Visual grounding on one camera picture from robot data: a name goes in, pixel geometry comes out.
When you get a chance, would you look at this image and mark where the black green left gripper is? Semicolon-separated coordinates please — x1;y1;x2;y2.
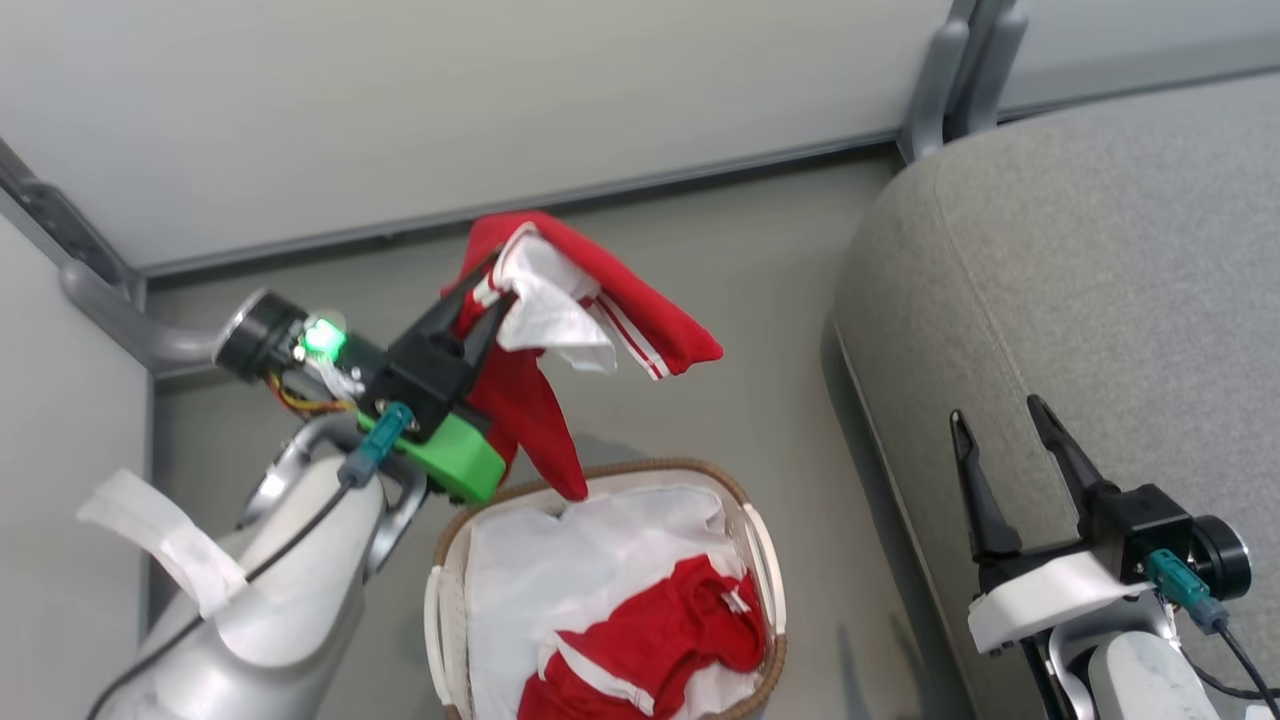
356;254;520;505

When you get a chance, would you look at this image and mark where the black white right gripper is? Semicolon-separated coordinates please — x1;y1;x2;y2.
949;394;1197;657

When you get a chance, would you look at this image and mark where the red white striped garment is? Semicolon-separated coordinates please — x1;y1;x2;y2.
440;209;725;504

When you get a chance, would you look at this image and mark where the red garment white trim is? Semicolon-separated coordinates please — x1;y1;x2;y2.
516;554;770;720

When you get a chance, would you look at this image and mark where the white basket liner cloth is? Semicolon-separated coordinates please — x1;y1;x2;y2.
464;484;769;720

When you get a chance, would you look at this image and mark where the white woven laundry basket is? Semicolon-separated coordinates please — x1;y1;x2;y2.
424;457;789;720

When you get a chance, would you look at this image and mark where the grey fabric sofa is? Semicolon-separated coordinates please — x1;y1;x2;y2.
832;72;1280;720

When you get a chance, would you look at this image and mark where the grey partition leg with caster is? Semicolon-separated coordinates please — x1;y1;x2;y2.
58;258;251;379

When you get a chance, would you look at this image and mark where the white tape strip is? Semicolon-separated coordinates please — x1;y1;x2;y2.
75;467;251;623

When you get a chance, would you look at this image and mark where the aluminium partition base rail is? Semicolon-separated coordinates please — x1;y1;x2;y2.
138;128;903;279

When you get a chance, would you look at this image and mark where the grey partition corner post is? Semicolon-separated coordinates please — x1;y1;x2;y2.
0;138;146;306

